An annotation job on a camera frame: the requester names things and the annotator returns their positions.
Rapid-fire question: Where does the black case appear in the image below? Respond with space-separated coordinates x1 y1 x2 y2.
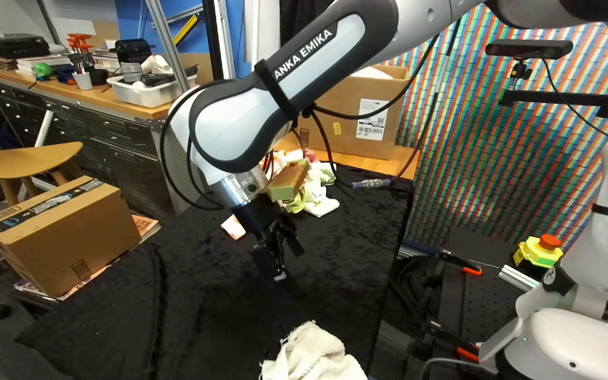
0 32 51 61

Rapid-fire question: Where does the black vertical pole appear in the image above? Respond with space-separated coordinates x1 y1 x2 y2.
201 0 238 81

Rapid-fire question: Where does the black appliance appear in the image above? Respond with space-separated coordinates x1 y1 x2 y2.
114 37 152 76

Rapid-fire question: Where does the silver metal rail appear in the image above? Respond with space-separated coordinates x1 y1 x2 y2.
141 0 201 96

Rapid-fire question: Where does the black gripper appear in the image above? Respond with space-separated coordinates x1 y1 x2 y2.
232 193 305 284

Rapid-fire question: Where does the small white towel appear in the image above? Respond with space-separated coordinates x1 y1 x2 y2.
258 321 370 380

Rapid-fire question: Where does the black clamp orange handle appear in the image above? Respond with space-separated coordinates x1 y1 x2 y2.
434 246 485 279
419 317 483 365

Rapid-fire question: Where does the wooden stool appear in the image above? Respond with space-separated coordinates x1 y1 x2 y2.
0 140 87 207

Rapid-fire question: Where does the large white towel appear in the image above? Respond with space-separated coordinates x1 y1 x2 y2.
301 185 342 220

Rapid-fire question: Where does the yellow emergency stop red button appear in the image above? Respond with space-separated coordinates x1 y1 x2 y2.
512 231 566 269

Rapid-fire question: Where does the silver metal cylinder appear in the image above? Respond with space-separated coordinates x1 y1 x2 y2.
497 261 542 294

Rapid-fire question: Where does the black camera mount rod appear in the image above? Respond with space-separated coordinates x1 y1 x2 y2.
483 37 608 119

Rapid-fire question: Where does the long cardboard box black tape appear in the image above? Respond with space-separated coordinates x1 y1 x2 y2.
0 174 141 299

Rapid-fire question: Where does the black table cloth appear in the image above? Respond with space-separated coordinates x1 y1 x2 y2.
15 149 417 380

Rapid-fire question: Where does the cardboard box with white label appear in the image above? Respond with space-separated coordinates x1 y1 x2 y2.
297 62 412 160

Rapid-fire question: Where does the black curtain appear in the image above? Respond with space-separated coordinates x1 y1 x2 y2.
279 0 338 40

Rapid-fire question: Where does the grey workbench wooden top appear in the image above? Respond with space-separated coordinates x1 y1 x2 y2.
0 52 216 217

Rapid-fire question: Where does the white plastic bin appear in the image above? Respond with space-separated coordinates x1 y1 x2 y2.
106 66 199 110

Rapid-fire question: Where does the pale green towel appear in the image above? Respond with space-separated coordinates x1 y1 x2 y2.
304 159 338 190

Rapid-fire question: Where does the colourful striped backdrop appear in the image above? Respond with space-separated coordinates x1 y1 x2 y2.
380 5 608 250

